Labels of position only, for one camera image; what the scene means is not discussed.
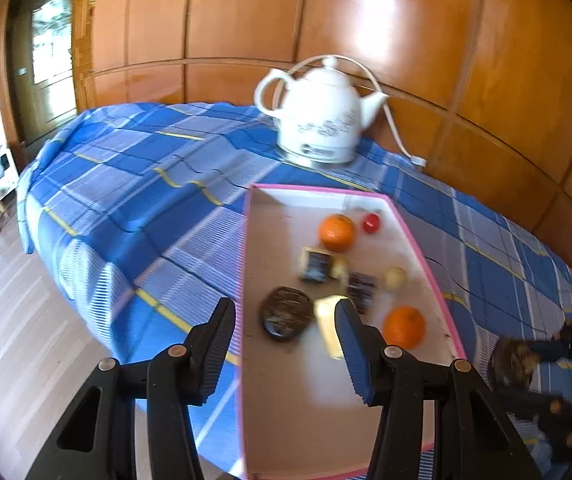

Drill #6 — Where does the peeled yellow fruit piece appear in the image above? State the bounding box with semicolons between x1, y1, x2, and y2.
313;295;354;361

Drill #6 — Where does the white kettle power cord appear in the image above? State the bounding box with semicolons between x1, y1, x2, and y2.
288;54;427;167

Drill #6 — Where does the blue plaid tablecloth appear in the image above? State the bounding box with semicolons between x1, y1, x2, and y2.
16;102;572;480

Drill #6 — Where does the wooden wardrobe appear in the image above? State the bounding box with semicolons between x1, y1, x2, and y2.
73;0;572;276

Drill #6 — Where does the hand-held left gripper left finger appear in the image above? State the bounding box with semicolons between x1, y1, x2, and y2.
26;297;237;480

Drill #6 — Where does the wooden door with glass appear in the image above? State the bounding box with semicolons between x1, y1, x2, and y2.
0;0;79;156

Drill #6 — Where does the pink-edged white cardboard tray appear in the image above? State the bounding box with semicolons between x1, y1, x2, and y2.
240;183;468;480

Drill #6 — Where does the orange with stem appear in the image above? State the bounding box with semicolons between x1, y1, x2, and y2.
319;213;356;253

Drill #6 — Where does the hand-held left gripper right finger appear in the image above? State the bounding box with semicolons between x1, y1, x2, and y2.
333;299;542;480

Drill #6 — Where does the small pale yellow fruit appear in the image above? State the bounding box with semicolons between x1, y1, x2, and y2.
385;266;407;292

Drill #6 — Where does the small stemless orange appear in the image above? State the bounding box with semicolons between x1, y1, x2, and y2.
382;306;427;351

